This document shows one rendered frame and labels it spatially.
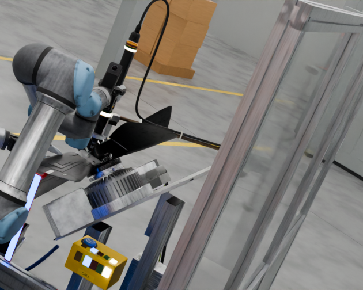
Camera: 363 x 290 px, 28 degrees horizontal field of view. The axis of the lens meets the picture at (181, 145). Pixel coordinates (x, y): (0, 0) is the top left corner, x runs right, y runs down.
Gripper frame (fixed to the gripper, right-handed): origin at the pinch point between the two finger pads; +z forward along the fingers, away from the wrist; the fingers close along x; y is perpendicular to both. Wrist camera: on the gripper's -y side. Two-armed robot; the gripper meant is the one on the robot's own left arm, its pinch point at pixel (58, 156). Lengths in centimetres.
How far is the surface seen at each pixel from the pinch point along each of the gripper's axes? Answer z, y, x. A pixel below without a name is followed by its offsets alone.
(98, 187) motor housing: 17.9, -0.3, 7.3
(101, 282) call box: 15, -48, 23
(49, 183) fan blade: 2.9, 11.8, 14.3
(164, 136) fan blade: 31.7, -9.2, -20.1
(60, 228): 8.2, -6.2, 24.0
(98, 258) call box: 12, -46, 16
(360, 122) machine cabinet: 493, 557, -9
